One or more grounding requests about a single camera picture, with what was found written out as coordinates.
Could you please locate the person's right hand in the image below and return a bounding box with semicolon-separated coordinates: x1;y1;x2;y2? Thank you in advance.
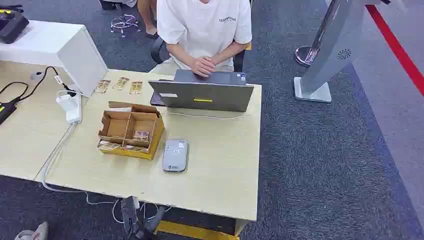
190;58;216;79

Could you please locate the grey laptop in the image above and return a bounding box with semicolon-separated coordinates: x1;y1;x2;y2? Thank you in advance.
148;69;255;114

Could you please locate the person in white shirt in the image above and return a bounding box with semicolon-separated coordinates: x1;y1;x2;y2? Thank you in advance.
149;0;253;79

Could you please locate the gold framed card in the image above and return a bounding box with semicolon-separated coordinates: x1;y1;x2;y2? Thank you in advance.
95;79;112;95
129;81;144;96
112;76;130;91

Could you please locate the card standing in box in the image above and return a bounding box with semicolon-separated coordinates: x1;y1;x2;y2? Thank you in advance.
133;130;151;143

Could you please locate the grey card reader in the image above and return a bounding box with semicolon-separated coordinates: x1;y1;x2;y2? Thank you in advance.
161;139;189;173

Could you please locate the wooden card box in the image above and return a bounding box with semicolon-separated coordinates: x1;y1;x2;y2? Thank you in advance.
96;100;166;161

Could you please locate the card with dark print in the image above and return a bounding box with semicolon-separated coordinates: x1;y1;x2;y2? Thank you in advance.
122;144;148;153

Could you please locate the card with pale print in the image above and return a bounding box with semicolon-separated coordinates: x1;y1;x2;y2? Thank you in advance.
97;140;122;152

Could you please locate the grey kiosk stand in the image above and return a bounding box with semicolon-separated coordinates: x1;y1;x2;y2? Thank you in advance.
293;0;392;104

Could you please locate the white power strip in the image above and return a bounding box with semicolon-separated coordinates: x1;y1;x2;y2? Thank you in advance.
56;90;83;125

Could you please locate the white cabinet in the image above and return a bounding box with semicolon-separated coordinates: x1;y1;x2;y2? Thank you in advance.
0;20;109;98

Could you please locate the black case with yellow label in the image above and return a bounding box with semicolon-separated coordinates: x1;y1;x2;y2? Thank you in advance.
0;4;30;45

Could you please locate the black charger with yellow mark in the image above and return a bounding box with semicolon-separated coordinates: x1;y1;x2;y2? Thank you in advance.
0;100;18;126

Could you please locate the pale shoe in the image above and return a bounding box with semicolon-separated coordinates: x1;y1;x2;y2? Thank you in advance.
13;221;49;240

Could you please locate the silver stanchion post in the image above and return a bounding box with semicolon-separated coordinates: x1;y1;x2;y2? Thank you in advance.
294;0;342;68

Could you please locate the black cable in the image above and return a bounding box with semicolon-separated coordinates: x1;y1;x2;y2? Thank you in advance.
0;65;78;102

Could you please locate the black clamp with cables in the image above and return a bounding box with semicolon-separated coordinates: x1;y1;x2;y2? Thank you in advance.
111;195;172;240

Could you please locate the yellow desk frame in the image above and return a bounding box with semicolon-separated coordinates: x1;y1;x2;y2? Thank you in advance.
154;219;241;240

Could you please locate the white power cable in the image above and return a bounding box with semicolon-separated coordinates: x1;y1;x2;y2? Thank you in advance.
40;122;117;206

